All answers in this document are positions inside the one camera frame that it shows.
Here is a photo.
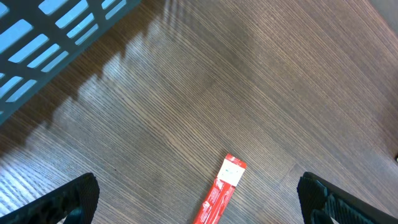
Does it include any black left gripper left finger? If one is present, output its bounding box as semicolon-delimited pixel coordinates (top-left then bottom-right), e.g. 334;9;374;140
1;172;100;224

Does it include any red snack packet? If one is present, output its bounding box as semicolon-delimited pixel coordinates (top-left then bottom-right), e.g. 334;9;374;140
193;154;247;224

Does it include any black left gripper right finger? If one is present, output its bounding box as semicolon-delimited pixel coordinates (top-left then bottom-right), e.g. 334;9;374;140
297;172;397;224

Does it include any grey plastic shopping basket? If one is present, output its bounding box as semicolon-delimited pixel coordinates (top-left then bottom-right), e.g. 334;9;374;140
1;0;140;122

